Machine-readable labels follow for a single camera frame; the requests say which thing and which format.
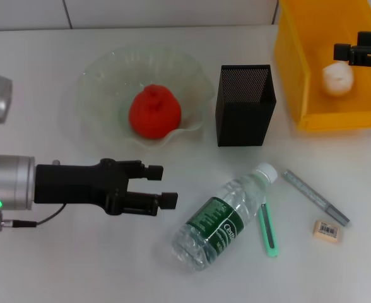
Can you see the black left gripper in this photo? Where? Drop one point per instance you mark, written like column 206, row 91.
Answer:
column 72, row 184

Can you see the grey pen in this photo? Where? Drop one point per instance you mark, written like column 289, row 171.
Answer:
column 315, row 197

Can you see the beige eraser with barcode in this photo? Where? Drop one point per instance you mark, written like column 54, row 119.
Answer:
column 328, row 231

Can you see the green utility knife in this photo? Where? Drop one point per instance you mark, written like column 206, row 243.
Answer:
column 269, row 233

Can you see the red-orange toy orange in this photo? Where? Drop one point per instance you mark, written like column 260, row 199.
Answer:
column 155, row 113

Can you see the black mesh pen holder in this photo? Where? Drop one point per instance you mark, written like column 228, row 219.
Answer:
column 239, row 123

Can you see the clear green-label water bottle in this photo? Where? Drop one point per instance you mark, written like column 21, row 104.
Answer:
column 217, row 221

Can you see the yellow plastic bin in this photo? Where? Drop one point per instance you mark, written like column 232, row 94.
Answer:
column 299, row 79

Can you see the clear wavy glass fruit bowl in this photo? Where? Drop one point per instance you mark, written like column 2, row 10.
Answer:
column 109, row 88

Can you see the white paper ball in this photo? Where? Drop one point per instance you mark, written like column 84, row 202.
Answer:
column 337, row 79

